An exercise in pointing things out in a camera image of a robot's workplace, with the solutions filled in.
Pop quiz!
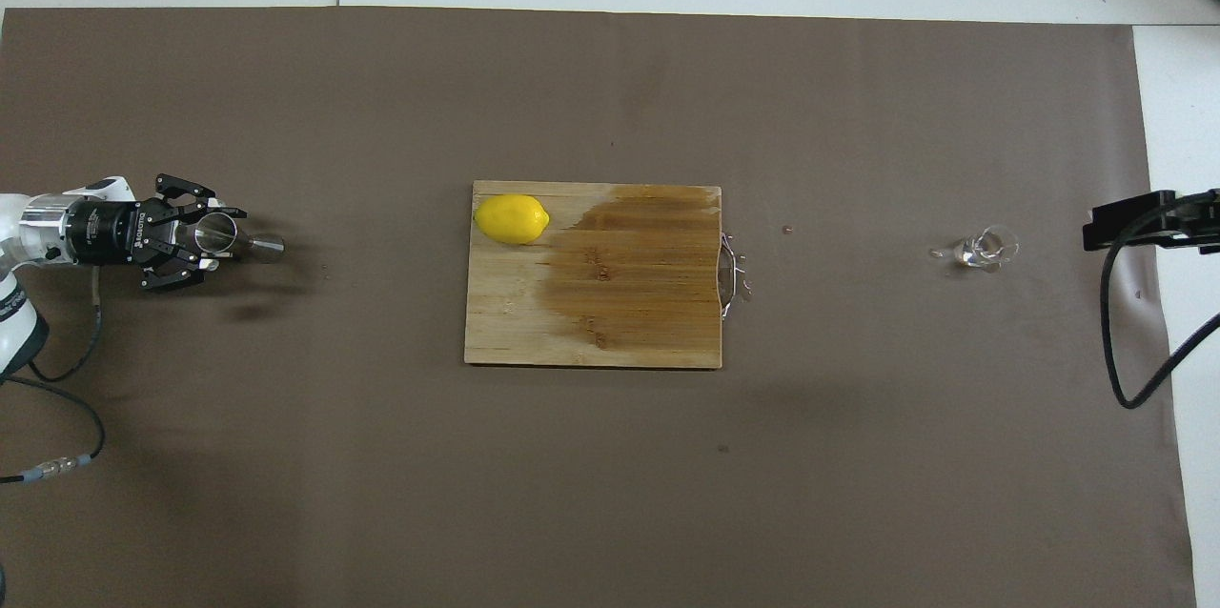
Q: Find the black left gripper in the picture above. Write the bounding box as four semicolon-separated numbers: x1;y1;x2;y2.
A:
65;173;249;294

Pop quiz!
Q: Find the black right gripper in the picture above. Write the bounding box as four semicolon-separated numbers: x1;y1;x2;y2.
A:
1082;189;1220;254

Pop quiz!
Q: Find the steel double jigger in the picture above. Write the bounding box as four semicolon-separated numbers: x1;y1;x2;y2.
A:
194;211;286;265

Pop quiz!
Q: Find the small clear glass cup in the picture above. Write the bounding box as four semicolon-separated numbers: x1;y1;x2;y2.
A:
956;225;1019;270

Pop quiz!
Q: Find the yellow lemon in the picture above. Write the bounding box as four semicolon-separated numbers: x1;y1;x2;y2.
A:
474;193;552;246

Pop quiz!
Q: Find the wooden cutting board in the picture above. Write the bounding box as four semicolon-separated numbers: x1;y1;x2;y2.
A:
464;180;723;370

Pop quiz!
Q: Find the brown paper table mat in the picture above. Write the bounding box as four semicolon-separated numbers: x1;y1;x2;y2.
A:
0;6;1197;608

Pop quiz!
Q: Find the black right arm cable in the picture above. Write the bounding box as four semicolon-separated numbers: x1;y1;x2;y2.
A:
1100;206;1220;410

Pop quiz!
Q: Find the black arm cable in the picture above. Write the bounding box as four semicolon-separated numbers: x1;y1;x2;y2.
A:
0;265;107;485
1100;206;1220;410

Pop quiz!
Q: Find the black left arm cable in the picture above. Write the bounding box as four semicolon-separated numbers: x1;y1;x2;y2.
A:
0;265;107;485

